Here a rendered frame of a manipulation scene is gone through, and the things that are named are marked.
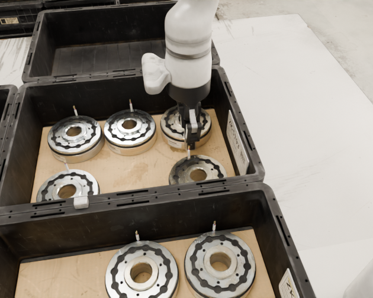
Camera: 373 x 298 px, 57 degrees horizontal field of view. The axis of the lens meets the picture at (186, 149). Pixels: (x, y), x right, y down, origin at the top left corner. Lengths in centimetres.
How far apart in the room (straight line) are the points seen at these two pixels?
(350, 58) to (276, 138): 182
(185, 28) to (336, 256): 51
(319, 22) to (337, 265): 250
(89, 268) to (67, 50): 62
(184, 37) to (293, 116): 54
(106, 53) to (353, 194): 70
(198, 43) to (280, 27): 88
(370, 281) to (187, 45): 44
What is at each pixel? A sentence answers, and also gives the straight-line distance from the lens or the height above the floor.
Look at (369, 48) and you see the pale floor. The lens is 286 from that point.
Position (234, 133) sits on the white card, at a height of 90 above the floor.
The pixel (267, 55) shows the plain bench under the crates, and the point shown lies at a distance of 120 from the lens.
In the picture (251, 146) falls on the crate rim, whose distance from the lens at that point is 56.
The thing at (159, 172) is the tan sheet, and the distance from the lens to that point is 64.
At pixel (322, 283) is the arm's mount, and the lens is 72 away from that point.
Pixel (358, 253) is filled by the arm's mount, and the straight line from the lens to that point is 77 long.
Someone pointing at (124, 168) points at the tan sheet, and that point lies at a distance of 66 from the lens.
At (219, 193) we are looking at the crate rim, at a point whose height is 93.
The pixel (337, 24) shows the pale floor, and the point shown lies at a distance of 307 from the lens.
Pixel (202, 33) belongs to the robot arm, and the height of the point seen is 108.
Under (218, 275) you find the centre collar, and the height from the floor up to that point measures 87.
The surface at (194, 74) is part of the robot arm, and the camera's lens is 54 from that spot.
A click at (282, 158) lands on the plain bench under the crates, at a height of 70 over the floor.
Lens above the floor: 134
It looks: 48 degrees down
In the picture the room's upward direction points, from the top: straight up
